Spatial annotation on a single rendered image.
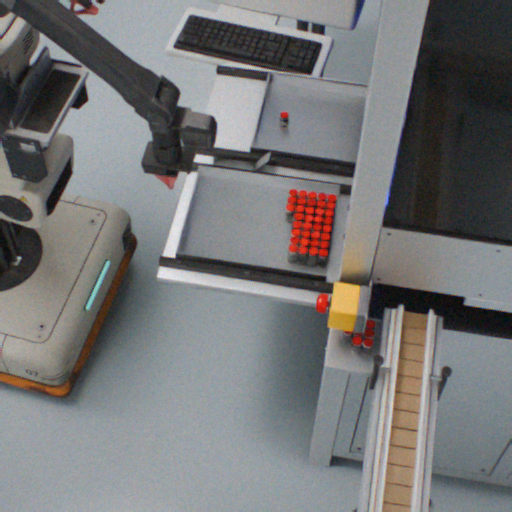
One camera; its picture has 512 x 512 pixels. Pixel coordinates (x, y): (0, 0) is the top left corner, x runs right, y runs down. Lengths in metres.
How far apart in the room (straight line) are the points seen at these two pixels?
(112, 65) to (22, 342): 1.23
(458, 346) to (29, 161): 1.07
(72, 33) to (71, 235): 1.33
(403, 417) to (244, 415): 1.07
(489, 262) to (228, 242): 0.62
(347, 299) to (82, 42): 0.71
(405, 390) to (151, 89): 0.77
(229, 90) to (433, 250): 0.86
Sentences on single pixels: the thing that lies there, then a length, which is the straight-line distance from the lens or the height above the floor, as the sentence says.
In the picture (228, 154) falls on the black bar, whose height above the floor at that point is 0.90.
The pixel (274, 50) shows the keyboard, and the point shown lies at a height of 0.83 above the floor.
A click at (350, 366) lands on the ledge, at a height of 0.88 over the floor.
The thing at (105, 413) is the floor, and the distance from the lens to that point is 2.84.
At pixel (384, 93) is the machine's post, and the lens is 1.44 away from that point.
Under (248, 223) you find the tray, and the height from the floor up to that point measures 0.88.
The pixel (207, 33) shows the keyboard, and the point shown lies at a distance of 2.61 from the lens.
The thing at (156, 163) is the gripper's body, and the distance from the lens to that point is 1.82.
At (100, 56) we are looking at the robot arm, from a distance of 1.63.
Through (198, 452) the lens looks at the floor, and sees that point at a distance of 2.76.
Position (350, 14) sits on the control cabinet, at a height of 0.87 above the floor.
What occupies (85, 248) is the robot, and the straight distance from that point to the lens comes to 2.82.
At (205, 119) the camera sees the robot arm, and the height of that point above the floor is 1.29.
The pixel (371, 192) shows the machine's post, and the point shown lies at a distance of 1.62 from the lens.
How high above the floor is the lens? 2.55
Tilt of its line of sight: 55 degrees down
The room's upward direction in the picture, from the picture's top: 1 degrees clockwise
